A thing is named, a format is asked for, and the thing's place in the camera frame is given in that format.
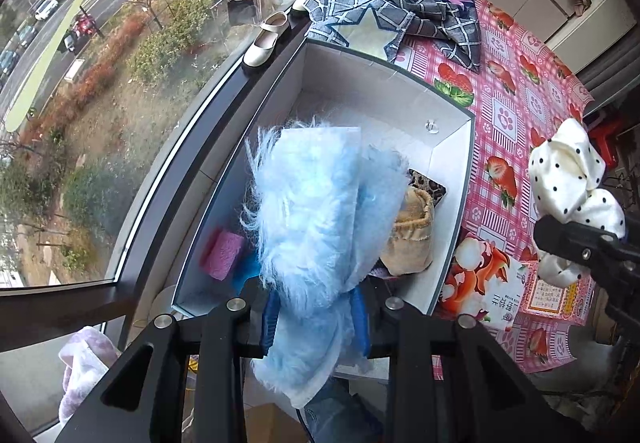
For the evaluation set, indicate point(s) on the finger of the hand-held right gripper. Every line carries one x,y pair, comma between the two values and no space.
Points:
570,238

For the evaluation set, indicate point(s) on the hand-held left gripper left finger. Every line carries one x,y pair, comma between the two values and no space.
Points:
268,323

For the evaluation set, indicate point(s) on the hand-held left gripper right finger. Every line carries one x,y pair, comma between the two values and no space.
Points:
362,323

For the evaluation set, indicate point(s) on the white polka dot scrunchie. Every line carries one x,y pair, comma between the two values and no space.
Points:
565,173

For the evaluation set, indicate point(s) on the large pink sponge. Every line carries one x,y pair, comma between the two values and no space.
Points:
222,253

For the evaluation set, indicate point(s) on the beige cloth pouch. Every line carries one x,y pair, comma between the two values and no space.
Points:
410,233

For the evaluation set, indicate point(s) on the fluffy light blue cloth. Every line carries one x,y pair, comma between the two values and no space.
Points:
310,223

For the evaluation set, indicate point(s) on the leopard print scrunchie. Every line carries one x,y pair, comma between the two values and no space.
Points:
430,185

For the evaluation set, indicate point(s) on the white storage box dark outside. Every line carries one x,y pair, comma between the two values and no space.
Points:
360,93

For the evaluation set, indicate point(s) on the pink and yellow carton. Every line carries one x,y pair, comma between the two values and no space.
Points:
555,295

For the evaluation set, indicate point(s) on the person's blue jeans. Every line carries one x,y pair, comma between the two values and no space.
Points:
335,415

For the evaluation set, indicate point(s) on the fox print tissue pack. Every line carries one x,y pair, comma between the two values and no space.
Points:
480,273

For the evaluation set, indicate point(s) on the cardboard box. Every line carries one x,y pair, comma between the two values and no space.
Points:
272,423

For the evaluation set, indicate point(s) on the red plastic stool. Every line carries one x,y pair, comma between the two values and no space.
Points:
607,138

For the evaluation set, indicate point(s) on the grey curtain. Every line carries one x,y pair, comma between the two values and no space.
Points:
602,88

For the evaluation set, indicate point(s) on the pink strawberry paw tablecloth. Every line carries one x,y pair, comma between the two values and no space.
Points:
505,78

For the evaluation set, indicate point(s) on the lavender fluffy towel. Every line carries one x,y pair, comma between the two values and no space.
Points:
82,363

